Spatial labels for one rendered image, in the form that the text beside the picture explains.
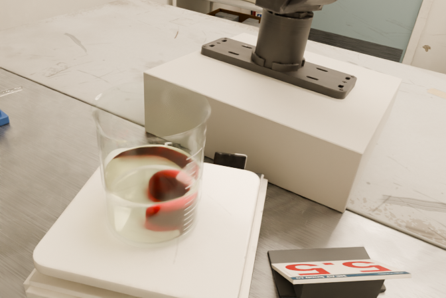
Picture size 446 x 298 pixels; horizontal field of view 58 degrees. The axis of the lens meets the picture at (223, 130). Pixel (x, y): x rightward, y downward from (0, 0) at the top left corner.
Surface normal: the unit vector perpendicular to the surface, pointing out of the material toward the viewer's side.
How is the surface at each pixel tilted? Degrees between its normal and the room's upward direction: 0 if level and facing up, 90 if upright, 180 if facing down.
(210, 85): 4
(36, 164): 0
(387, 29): 90
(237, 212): 0
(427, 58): 90
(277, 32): 86
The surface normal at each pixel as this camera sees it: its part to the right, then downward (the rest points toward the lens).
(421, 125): 0.08, -0.84
